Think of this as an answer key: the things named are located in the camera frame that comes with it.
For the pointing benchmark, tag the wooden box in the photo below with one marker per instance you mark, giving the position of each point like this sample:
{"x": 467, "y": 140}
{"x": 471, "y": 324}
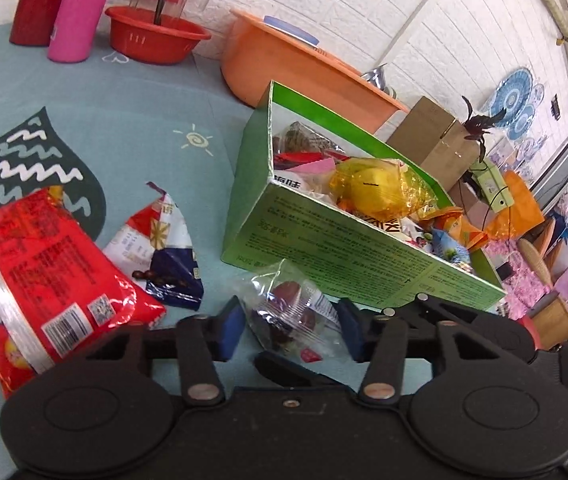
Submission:
{"x": 554, "y": 320}

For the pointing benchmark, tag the clear date packet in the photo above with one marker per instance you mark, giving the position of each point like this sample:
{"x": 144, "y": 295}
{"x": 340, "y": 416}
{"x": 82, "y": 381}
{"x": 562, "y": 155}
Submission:
{"x": 289, "y": 305}

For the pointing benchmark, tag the large red snack packet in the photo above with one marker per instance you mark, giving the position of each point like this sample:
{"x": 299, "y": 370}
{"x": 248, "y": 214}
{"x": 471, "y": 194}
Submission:
{"x": 39, "y": 270}

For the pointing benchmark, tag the pink insulated bottle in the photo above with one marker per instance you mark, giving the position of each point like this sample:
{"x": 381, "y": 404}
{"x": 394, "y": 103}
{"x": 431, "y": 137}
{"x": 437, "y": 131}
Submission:
{"x": 79, "y": 15}

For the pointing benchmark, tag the small blue patterned wall plate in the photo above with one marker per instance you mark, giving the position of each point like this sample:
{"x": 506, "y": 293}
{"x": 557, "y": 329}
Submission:
{"x": 521, "y": 122}
{"x": 536, "y": 97}

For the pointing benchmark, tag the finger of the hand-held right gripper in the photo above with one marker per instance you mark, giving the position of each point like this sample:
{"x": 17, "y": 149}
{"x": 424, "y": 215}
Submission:
{"x": 494, "y": 327}
{"x": 284, "y": 369}

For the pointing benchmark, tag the green gift box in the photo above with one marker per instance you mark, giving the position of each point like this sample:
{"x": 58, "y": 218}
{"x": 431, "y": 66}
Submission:
{"x": 494, "y": 185}

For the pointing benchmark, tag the pink floral cloth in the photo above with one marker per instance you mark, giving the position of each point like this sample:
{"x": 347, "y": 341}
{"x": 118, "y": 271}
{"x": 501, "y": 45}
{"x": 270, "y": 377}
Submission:
{"x": 519, "y": 270}

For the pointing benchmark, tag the orange snack packet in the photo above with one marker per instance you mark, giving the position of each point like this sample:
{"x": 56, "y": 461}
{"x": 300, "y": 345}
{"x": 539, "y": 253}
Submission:
{"x": 456, "y": 227}

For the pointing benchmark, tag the purple leafed plant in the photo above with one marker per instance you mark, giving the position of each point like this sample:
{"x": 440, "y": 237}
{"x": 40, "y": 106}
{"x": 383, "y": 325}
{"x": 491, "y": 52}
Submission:
{"x": 479, "y": 125}

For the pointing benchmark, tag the blue lidded container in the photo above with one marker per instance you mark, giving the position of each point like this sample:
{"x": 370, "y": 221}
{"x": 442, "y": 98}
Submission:
{"x": 294, "y": 32}

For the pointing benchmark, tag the red plastic basin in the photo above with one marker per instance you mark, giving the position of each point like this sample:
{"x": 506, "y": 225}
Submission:
{"x": 154, "y": 42}

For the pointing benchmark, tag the orange yellow pastry packet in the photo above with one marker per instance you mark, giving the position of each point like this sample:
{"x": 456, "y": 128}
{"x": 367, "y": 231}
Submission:
{"x": 374, "y": 190}

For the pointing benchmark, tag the large blue patterned wall plate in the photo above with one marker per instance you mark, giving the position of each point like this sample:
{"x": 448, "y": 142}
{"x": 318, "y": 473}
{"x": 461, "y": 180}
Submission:
{"x": 511, "y": 92}

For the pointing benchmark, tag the metal bowl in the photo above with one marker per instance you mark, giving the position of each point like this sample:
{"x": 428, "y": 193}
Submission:
{"x": 376, "y": 77}

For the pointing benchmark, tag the orange plastic basin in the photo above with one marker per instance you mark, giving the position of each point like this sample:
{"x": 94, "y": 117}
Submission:
{"x": 274, "y": 65}

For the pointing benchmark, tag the red thermos flask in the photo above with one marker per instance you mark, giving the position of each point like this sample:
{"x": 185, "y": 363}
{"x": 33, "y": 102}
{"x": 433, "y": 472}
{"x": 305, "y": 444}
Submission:
{"x": 39, "y": 5}

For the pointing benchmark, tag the brown cardboard box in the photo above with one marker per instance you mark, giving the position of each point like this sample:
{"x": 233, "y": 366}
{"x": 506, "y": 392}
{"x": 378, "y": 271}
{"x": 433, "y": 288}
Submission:
{"x": 429, "y": 130}

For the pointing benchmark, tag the green cardboard box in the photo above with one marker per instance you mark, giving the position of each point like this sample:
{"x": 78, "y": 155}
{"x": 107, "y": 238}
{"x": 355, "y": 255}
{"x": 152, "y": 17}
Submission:
{"x": 324, "y": 245}

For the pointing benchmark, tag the pink snack packet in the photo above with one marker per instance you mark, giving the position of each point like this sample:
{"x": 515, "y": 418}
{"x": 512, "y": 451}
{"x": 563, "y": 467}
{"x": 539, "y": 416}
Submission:
{"x": 314, "y": 167}

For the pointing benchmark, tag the orange bag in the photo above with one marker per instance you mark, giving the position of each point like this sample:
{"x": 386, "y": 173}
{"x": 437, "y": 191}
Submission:
{"x": 524, "y": 205}

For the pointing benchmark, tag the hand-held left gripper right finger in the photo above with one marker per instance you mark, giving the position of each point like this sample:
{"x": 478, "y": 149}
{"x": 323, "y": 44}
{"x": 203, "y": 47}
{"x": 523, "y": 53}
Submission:
{"x": 351, "y": 330}

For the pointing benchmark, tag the white red nut packet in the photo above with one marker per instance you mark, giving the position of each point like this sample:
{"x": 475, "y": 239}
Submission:
{"x": 164, "y": 260}

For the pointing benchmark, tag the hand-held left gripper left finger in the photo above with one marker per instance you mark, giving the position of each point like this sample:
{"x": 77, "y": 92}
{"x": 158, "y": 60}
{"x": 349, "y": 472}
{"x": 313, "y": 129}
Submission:
{"x": 234, "y": 332}

